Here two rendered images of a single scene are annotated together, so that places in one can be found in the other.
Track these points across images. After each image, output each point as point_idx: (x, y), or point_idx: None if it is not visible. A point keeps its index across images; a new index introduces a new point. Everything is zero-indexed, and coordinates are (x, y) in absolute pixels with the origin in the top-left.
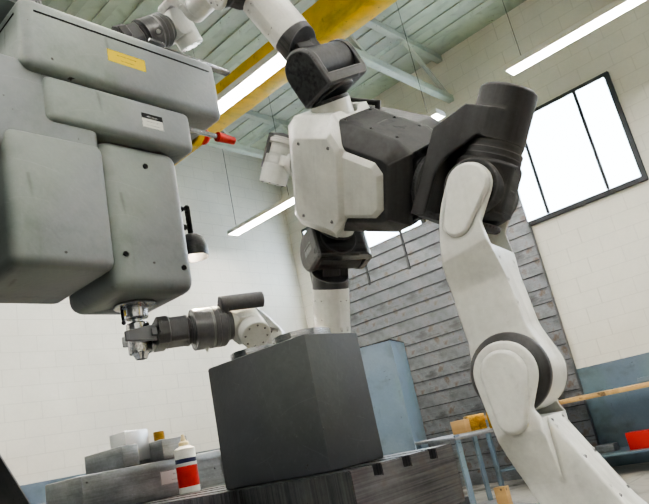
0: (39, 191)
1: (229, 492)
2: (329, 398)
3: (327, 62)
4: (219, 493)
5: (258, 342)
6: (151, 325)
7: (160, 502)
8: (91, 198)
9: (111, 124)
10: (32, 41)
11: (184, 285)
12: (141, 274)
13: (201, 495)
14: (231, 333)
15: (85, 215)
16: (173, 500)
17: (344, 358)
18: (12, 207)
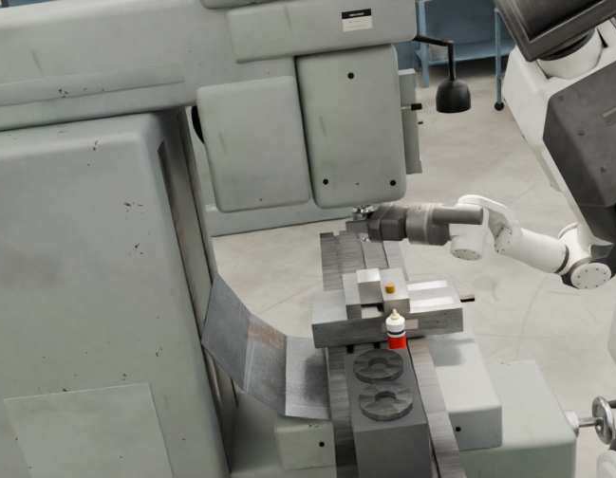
0: (232, 148)
1: (335, 455)
2: (374, 474)
3: (537, 16)
4: (335, 447)
5: (470, 258)
6: (367, 222)
7: (341, 386)
8: (283, 141)
9: (303, 45)
10: None
11: (393, 198)
12: (342, 198)
13: (344, 421)
14: (446, 240)
15: (277, 160)
16: (340, 400)
17: (402, 445)
18: (211, 168)
